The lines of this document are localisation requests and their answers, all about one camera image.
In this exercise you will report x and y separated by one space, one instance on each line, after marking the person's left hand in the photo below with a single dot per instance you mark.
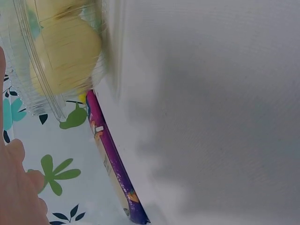
16 187

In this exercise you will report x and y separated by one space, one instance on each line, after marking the purple snack packet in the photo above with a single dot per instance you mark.
110 145

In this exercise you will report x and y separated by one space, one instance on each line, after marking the clear plastic container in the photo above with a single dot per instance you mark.
22 70

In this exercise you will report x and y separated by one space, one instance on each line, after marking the pale yellow round bun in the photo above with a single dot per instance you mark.
68 58
51 8

